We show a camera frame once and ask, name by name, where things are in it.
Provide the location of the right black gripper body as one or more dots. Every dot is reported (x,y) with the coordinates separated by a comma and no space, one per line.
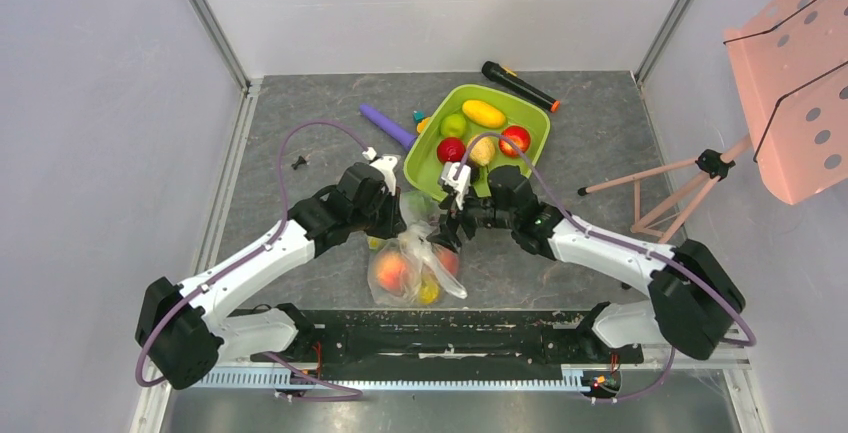
(460,215)

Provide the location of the yellow fake pear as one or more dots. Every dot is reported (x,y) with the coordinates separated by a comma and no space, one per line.
(481,151)

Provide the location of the orange yellow toy piece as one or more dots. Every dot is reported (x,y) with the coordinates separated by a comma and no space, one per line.
(421,125)

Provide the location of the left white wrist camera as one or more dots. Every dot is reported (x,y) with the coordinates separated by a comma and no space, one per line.
(386,165)

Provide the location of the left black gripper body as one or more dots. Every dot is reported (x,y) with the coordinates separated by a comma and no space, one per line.
(378,220)

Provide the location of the red fake pomegranate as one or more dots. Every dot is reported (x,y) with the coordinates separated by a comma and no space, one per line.
(450,149)

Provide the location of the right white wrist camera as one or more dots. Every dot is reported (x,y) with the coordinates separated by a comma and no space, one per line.
(455,179)

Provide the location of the yellow fruit in bag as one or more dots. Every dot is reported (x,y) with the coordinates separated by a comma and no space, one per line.
(429,292)

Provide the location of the clear plastic bag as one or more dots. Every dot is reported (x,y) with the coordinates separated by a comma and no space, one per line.
(422,261)

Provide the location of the green fake apple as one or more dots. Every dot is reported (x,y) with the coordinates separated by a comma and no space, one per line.
(454,125)

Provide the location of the black flashlight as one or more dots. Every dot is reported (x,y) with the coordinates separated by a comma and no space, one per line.
(511,81)

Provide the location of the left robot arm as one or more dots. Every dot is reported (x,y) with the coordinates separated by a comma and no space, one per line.
(186,328)

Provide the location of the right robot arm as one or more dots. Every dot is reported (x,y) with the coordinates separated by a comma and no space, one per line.
(691,303)

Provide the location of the pink perforated music stand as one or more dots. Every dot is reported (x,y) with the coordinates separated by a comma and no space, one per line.
(789,64)

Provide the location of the yellow fake mango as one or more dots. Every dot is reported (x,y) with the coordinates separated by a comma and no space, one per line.
(483,114)

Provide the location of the purple plastic handle tool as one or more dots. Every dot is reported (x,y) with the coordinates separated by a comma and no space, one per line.
(399,134)

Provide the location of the red fake apple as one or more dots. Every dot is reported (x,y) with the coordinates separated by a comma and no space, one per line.
(515,140)

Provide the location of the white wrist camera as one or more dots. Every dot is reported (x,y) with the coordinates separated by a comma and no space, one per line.
(455,179)
(386,165)

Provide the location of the green fruit in bag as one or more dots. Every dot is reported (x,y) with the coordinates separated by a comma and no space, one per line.
(416,206)

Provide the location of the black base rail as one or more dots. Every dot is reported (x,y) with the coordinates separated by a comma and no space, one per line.
(447,345)

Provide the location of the small black screw piece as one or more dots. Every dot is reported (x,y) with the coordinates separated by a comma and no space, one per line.
(301,161)

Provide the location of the orange peach in bag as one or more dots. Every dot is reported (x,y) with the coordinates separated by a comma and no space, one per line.
(391,271)
(448,259)

